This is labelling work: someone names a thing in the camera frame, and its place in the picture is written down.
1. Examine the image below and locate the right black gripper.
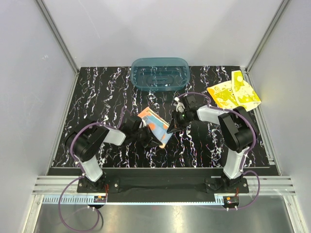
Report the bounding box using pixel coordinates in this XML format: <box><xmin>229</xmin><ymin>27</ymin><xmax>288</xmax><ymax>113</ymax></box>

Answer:
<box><xmin>167</xmin><ymin>110</ymin><xmax>191</xmax><ymax>134</ymax></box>

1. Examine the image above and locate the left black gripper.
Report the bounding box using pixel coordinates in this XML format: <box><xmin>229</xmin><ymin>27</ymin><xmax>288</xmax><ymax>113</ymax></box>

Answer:
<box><xmin>132</xmin><ymin>125</ymin><xmax>162</xmax><ymax>148</ymax></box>

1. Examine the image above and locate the orange polka dot towel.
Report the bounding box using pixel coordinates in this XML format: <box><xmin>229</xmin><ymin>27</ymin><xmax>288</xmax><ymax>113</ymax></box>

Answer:
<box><xmin>138</xmin><ymin>107</ymin><xmax>172</xmax><ymax>149</ymax></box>

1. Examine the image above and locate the teal plastic basin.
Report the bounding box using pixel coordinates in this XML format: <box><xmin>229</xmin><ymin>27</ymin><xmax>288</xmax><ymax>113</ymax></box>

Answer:
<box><xmin>130</xmin><ymin>57</ymin><xmax>190</xmax><ymax>92</ymax></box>

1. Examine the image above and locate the yellow patterned towel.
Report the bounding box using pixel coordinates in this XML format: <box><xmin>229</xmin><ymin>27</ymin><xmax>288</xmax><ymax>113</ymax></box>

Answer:
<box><xmin>207</xmin><ymin>70</ymin><xmax>261</xmax><ymax>112</ymax></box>

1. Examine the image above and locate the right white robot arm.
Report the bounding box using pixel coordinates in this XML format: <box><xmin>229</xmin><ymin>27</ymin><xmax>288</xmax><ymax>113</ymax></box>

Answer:
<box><xmin>167</xmin><ymin>105</ymin><xmax>259</xmax><ymax>193</ymax></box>

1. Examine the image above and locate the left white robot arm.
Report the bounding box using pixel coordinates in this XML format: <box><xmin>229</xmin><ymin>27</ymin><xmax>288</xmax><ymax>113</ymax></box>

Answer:
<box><xmin>65</xmin><ymin>116</ymin><xmax>163</xmax><ymax>192</ymax></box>

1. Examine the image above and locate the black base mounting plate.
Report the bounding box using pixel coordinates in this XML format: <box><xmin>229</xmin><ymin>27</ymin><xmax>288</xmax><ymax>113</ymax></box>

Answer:
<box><xmin>77</xmin><ymin>168</ymin><xmax>249</xmax><ymax>204</ymax></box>

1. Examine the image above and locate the left connector board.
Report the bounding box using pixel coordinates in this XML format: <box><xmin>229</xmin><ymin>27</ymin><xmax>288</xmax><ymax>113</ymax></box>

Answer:
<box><xmin>94</xmin><ymin>194</ymin><xmax>107</xmax><ymax>203</ymax></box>

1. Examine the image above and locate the connector board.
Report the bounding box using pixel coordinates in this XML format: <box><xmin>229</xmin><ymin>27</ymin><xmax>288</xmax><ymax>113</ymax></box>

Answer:
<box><xmin>224</xmin><ymin>196</ymin><xmax>240</xmax><ymax>205</ymax></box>
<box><xmin>94</xmin><ymin>194</ymin><xmax>107</xmax><ymax>203</ymax></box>

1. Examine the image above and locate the right connector board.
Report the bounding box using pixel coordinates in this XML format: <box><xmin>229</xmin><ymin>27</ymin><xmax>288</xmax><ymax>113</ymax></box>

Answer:
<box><xmin>224</xmin><ymin>196</ymin><xmax>240</xmax><ymax>205</ymax></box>

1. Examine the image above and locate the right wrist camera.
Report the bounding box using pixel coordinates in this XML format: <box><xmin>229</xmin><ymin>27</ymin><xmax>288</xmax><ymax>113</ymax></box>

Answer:
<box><xmin>173</xmin><ymin>95</ymin><xmax>200</xmax><ymax>112</ymax></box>

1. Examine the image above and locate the front aluminium rail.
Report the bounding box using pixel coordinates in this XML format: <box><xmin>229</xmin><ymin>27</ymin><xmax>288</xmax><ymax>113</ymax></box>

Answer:
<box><xmin>32</xmin><ymin>176</ymin><xmax>295</xmax><ymax>196</ymax></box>

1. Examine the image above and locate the right aluminium frame post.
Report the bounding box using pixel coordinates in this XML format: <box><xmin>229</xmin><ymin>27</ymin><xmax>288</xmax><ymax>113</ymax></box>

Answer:
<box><xmin>245</xmin><ymin>0</ymin><xmax>291</xmax><ymax>74</ymax></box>

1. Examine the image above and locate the aluminium frame post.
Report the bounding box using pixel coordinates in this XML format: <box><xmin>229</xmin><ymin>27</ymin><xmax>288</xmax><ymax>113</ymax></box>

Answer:
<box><xmin>245</xmin><ymin>0</ymin><xmax>291</xmax><ymax>74</ymax></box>
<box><xmin>35</xmin><ymin>0</ymin><xmax>80</xmax><ymax>75</ymax></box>

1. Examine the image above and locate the left aluminium frame post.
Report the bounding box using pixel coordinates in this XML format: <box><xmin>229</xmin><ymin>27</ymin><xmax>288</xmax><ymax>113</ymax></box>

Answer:
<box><xmin>35</xmin><ymin>0</ymin><xmax>80</xmax><ymax>75</ymax></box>

